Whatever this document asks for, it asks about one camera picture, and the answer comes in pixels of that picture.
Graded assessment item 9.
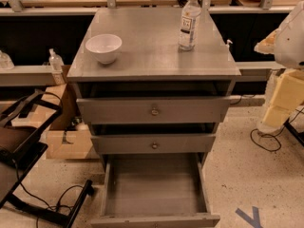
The grey bottom drawer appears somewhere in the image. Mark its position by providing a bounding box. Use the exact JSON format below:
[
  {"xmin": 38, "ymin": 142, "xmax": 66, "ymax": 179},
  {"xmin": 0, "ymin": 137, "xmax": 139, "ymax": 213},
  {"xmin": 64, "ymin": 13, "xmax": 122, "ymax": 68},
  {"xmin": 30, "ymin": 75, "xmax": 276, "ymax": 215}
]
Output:
[{"xmin": 91, "ymin": 153, "xmax": 220, "ymax": 228}]

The grey middle drawer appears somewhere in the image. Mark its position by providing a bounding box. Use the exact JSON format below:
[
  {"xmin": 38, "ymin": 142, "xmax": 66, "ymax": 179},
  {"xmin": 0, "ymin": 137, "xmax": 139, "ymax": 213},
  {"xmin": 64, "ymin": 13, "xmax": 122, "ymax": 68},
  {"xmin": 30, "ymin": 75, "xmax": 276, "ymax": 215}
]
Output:
[{"xmin": 91, "ymin": 134, "xmax": 216, "ymax": 154}]

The grey drawer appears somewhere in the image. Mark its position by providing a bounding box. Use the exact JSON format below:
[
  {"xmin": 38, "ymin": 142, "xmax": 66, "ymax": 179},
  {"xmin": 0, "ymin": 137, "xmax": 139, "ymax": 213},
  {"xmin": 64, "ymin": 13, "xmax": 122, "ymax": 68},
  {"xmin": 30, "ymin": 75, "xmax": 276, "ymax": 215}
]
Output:
[
  {"xmin": 77, "ymin": 97, "xmax": 230, "ymax": 124},
  {"xmin": 91, "ymin": 134, "xmax": 216, "ymax": 154},
  {"xmin": 91, "ymin": 153, "xmax": 220, "ymax": 228}
]

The black cart frame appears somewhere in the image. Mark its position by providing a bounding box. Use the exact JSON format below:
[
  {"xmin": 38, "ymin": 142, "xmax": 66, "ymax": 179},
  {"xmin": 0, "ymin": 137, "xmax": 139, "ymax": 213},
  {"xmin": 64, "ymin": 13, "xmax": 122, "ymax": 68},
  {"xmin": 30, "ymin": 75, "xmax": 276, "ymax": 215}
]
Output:
[{"xmin": 0, "ymin": 89, "xmax": 94, "ymax": 228}]

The white bowl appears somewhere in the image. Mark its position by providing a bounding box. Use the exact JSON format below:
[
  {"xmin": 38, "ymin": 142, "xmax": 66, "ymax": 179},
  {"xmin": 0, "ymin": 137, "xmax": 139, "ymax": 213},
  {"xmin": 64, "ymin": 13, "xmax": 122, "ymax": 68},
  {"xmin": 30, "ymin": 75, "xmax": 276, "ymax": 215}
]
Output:
[{"xmin": 85, "ymin": 34, "xmax": 123, "ymax": 65}]

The small white pump bottle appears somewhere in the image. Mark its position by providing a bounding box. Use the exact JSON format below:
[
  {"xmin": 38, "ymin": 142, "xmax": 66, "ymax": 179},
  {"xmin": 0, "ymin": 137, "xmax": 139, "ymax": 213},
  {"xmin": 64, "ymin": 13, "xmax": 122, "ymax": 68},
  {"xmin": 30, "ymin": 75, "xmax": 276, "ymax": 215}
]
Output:
[{"xmin": 226, "ymin": 39, "xmax": 234, "ymax": 61}]

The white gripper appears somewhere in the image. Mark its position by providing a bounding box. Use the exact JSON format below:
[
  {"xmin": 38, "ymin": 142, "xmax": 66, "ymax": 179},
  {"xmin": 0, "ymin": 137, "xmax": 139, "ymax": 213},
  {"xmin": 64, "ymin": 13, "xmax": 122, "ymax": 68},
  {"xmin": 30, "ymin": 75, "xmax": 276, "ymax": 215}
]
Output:
[{"xmin": 254, "ymin": 1, "xmax": 304, "ymax": 127}]

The cardboard box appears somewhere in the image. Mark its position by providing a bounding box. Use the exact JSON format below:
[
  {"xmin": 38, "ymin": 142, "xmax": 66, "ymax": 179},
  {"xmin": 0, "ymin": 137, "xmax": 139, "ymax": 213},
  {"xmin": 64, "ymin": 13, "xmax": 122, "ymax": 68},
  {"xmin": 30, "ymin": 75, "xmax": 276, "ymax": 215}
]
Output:
[{"xmin": 42, "ymin": 66, "xmax": 98, "ymax": 160}]

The blue floor tape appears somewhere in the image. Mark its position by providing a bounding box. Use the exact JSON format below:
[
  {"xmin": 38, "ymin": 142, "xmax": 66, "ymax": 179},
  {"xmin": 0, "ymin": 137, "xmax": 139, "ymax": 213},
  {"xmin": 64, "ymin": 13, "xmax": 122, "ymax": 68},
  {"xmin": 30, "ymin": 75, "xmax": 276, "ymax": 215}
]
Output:
[{"xmin": 236, "ymin": 206, "xmax": 263, "ymax": 228}]

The grey drawer cabinet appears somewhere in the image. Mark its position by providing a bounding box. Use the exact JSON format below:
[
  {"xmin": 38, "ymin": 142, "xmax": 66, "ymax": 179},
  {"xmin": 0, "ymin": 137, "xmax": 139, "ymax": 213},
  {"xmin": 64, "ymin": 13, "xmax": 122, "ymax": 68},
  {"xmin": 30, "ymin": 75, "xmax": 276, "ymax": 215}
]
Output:
[{"xmin": 66, "ymin": 6, "xmax": 242, "ymax": 228}]

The grey top drawer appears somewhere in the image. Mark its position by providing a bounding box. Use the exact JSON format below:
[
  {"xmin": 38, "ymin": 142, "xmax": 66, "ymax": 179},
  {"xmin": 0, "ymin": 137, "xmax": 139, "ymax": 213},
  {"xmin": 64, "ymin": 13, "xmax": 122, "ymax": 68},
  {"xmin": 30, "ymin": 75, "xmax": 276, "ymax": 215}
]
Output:
[{"xmin": 77, "ymin": 97, "xmax": 230, "ymax": 124}]

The clear plastic water bottle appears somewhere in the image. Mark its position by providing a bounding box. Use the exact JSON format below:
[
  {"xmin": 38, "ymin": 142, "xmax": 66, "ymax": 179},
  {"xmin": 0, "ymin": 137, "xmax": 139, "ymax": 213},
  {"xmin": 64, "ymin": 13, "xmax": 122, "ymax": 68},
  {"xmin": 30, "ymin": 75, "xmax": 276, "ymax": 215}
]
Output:
[{"xmin": 179, "ymin": 0, "xmax": 201, "ymax": 51}]

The black floor cable left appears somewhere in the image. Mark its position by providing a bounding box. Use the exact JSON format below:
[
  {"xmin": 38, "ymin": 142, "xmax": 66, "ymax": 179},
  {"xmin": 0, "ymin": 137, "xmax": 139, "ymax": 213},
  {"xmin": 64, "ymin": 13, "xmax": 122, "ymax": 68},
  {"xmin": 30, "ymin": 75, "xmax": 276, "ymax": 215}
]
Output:
[{"xmin": 13, "ymin": 161, "xmax": 95, "ymax": 228}]

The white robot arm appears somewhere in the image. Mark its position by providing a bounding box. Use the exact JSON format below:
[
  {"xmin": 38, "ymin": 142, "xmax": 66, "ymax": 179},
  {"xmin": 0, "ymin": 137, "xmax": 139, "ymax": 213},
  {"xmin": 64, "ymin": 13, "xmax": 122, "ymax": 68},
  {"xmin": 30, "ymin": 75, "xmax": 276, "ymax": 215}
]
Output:
[{"xmin": 255, "ymin": 1, "xmax": 304, "ymax": 133}]

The clear pump bottle left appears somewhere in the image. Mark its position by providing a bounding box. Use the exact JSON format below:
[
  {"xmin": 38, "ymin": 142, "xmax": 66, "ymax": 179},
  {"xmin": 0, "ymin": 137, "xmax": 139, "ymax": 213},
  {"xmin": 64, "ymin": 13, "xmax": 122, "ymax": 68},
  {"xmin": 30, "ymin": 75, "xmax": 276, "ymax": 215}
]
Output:
[{"xmin": 48, "ymin": 48, "xmax": 64, "ymax": 71}]

